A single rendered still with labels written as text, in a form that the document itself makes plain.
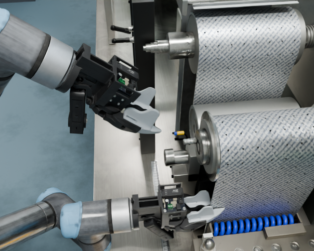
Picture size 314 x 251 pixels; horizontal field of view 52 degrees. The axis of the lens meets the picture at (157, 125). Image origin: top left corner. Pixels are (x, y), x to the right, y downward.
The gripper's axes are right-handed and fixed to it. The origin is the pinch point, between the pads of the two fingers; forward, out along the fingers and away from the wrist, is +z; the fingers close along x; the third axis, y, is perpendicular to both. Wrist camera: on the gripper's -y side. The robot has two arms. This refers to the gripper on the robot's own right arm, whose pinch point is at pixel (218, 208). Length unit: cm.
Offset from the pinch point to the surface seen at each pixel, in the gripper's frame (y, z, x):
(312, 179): 9.2, 19.6, -0.3
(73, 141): -109, -61, 121
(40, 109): -109, -88, 159
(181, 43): 26.8, -5.2, 28.6
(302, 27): 30.3, 22.3, 26.7
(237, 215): -4.0, 5.5, -0.2
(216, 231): -4.9, -0.5, -3.2
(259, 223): -4.8, 10.3, -2.7
